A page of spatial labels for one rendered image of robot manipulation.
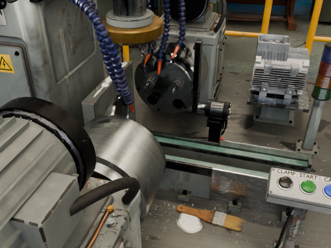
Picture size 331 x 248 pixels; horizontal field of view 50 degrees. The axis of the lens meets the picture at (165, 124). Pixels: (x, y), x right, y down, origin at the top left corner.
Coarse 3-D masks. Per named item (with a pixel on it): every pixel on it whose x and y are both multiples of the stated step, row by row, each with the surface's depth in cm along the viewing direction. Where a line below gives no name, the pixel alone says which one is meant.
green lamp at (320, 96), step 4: (316, 88) 122; (320, 88) 120; (316, 92) 122; (320, 92) 121; (324, 92) 120; (328, 92) 120; (316, 96) 123; (320, 96) 122; (324, 96) 121; (328, 96) 122
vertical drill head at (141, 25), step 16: (112, 0) 93; (128, 0) 90; (144, 0) 93; (112, 16) 93; (128, 16) 92; (144, 16) 93; (112, 32) 91; (128, 32) 90; (144, 32) 91; (160, 32) 95; (144, 48) 95; (144, 64) 99
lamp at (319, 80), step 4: (320, 76) 119; (324, 76) 118; (328, 76) 117; (316, 80) 121; (320, 80) 119; (324, 80) 118; (328, 80) 118; (316, 84) 121; (320, 84) 120; (324, 84) 119; (328, 84) 119; (324, 88) 120; (328, 88) 119
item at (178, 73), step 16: (192, 48) 131; (176, 64) 123; (192, 64) 124; (144, 80) 130; (160, 80) 128; (176, 80) 124; (192, 80) 125; (144, 96) 135; (160, 96) 132; (176, 96) 130; (192, 96) 129; (176, 112) 134
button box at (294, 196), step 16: (272, 176) 84; (288, 176) 83; (304, 176) 83; (320, 176) 82; (272, 192) 82; (288, 192) 81; (304, 192) 80; (320, 192) 80; (304, 208) 83; (320, 208) 81
